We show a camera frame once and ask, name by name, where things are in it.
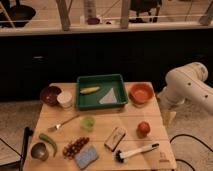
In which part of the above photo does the red apple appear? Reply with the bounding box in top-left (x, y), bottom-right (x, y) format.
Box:
top-left (137, 121), bottom-right (150, 137)

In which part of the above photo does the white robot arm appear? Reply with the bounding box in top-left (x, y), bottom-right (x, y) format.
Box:
top-left (157, 62), bottom-right (213, 127)

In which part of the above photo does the green plastic cup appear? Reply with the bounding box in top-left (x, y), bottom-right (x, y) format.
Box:
top-left (81, 116), bottom-right (95, 132)

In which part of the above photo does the white cup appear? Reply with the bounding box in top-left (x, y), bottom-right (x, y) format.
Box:
top-left (57, 91), bottom-right (72, 108)

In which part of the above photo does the orange bowl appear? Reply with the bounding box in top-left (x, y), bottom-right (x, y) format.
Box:
top-left (129, 83), bottom-right (154, 105)

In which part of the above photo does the wooden rectangular block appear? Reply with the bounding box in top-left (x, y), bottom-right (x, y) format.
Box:
top-left (104, 127), bottom-right (126, 152)

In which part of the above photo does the white dish brush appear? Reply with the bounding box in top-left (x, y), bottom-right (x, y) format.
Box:
top-left (115, 143), bottom-right (159, 163)

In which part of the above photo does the grey triangular cloth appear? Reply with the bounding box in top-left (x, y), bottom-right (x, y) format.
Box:
top-left (99, 88), bottom-right (117, 104)

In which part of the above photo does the green plastic tray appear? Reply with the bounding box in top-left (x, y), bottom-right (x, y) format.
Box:
top-left (75, 74), bottom-right (128, 110)

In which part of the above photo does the blue sponge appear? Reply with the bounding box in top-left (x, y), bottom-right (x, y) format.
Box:
top-left (74, 146), bottom-right (99, 170)

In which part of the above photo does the red grape bunch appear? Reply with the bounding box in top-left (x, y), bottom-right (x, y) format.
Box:
top-left (62, 137), bottom-right (89, 159)

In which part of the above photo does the dark maroon bowl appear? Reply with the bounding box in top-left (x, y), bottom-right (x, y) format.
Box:
top-left (40, 86), bottom-right (62, 106)

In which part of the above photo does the green pepper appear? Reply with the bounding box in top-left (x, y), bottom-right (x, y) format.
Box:
top-left (39, 133), bottom-right (58, 157)

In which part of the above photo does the black cable on floor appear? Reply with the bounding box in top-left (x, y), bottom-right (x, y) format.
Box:
top-left (169, 133), bottom-right (213, 171)

